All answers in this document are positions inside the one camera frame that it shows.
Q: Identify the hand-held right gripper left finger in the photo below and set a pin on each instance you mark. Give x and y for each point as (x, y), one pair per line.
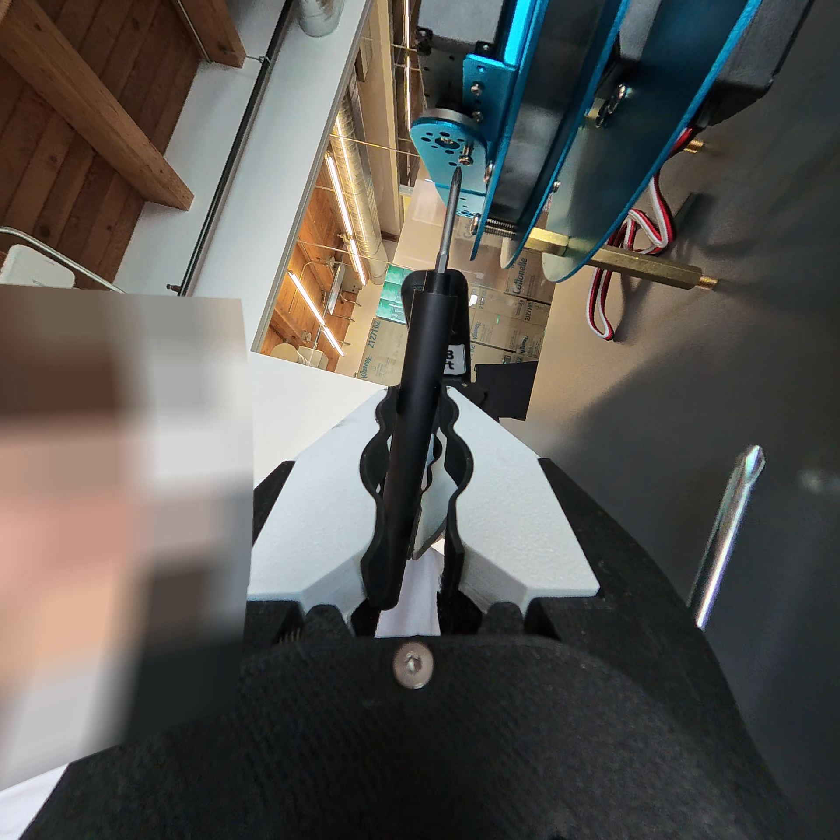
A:
(308, 525)

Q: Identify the long ceiling light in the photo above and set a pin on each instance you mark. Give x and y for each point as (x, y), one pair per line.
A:
(315, 312)
(346, 216)

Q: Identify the blue toy robot arm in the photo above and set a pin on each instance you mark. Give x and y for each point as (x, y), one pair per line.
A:
(485, 79)

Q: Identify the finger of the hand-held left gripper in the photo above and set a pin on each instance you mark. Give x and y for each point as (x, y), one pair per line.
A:
(436, 505)

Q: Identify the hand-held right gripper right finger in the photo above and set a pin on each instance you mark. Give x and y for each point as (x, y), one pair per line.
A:
(525, 525)

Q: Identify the white ceiling fixture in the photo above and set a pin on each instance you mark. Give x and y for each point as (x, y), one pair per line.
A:
(39, 266)

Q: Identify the person's white shirt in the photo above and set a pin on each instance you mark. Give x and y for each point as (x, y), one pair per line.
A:
(413, 604)

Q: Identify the stack of cardboard boxes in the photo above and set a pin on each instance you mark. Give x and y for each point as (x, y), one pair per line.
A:
(512, 315)

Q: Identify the silver ventilation duct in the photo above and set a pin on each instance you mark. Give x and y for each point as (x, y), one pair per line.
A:
(361, 197)

